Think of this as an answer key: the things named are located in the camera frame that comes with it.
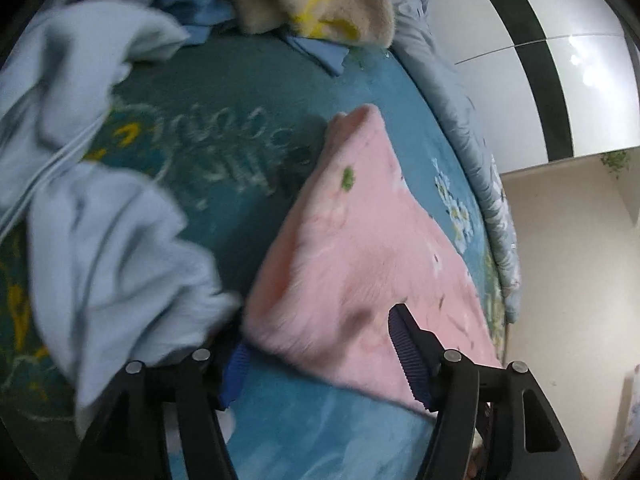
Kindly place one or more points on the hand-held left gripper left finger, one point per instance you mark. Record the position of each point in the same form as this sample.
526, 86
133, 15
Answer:
235, 370

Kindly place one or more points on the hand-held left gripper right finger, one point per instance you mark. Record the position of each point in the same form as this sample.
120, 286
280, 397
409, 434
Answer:
407, 355

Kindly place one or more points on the pink fleece garment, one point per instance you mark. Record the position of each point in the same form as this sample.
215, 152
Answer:
360, 280

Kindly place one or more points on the light blue hooded sweatshirt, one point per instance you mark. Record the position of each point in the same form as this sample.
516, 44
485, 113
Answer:
100, 260

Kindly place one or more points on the teal printed blanket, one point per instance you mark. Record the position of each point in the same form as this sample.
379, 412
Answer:
235, 125

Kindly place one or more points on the grey-blue floral quilt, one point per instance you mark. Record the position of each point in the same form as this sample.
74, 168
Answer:
450, 100

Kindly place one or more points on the white cabinet with black stripe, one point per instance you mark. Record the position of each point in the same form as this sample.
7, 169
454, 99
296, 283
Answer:
540, 50

